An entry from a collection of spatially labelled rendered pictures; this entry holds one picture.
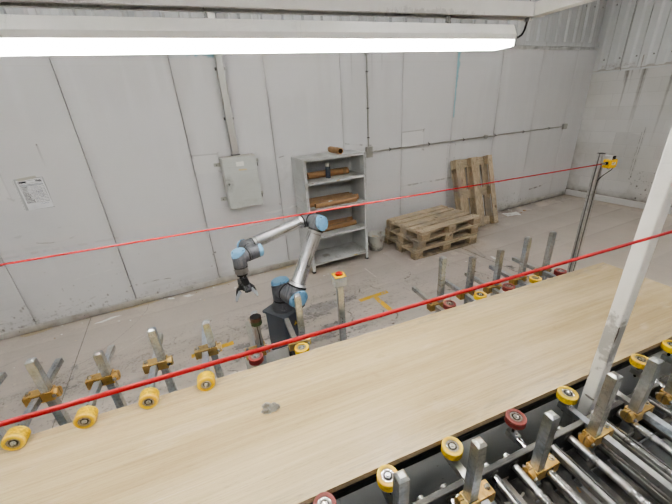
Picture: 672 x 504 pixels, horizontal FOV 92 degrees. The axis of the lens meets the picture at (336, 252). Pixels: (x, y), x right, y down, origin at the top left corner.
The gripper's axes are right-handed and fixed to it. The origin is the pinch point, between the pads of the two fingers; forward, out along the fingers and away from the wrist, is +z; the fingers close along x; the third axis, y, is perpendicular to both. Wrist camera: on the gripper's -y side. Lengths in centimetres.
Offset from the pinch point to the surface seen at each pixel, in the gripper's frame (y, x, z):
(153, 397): -65, 57, -2
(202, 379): -67, 35, -4
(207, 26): -82, 5, -142
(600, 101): 202, -752, -94
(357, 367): -89, -36, 4
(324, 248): 224, -153, 81
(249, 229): 225, -46, 27
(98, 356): -39, 78, -16
